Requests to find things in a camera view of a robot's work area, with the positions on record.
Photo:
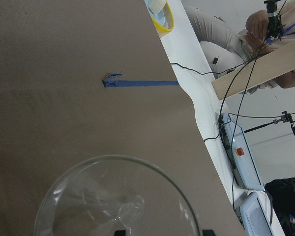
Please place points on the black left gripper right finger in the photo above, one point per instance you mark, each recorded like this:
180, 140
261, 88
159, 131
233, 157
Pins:
208, 232

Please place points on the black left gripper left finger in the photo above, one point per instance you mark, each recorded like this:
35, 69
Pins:
120, 233

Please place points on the clear glass funnel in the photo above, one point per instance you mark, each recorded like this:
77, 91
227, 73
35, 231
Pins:
115, 192

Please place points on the blue teach pendant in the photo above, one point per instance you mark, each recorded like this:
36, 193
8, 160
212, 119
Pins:
239, 154
253, 217

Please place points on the black bag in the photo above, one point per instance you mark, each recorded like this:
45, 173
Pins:
282, 192

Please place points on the wooden board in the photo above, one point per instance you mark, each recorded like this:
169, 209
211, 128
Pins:
256, 72

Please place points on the yellow rimmed bowl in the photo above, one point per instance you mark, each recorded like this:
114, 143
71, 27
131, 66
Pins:
161, 16

